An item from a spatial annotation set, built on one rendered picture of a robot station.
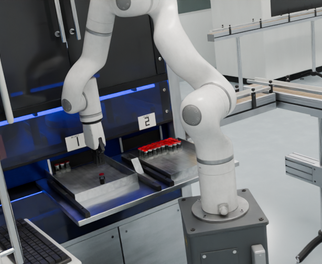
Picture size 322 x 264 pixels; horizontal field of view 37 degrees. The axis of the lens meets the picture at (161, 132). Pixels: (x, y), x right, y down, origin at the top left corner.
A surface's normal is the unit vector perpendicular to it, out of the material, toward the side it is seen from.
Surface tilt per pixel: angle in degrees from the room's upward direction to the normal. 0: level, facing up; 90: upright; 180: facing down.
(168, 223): 90
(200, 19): 90
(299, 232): 0
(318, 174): 90
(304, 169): 90
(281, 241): 0
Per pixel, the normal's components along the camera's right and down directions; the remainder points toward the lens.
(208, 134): -0.10, 0.84
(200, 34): 0.52, 0.20
